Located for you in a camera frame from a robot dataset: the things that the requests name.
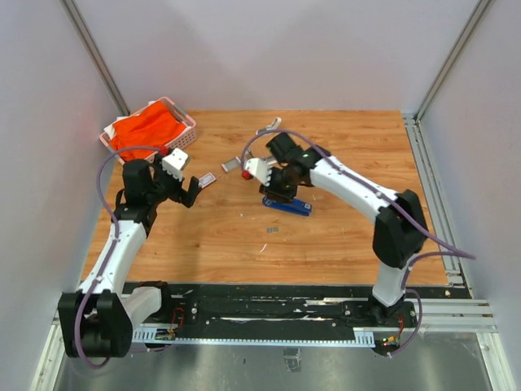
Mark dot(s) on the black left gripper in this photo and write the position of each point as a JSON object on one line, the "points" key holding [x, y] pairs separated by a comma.
{"points": [[186, 197]]}

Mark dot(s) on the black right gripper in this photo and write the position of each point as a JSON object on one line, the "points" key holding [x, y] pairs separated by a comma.
{"points": [[273, 191]]}

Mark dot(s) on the grey white stapler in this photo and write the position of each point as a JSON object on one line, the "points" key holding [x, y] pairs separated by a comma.
{"points": [[254, 153]]}

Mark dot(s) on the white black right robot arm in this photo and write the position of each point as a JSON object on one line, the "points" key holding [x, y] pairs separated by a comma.
{"points": [[400, 228]]}

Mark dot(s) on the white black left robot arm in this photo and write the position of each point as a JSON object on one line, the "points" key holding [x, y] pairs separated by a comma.
{"points": [[96, 321]]}

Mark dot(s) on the orange cloth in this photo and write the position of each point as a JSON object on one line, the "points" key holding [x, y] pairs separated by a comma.
{"points": [[154, 126]]}

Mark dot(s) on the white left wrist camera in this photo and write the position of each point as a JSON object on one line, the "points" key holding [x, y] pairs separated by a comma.
{"points": [[175, 162]]}

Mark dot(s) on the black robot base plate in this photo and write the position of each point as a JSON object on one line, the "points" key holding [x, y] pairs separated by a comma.
{"points": [[293, 312]]}

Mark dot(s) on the right aluminium frame post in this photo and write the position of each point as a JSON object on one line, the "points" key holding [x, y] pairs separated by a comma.
{"points": [[471, 25]]}

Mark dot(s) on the aluminium frame post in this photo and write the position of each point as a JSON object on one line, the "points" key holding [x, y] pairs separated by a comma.
{"points": [[78, 22], [471, 25]]}

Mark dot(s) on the grey slotted cable duct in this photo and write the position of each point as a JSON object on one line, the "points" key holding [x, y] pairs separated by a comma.
{"points": [[156, 336]]}

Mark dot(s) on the left aluminium frame post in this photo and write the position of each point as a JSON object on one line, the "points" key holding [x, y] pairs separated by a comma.
{"points": [[78, 22]]}

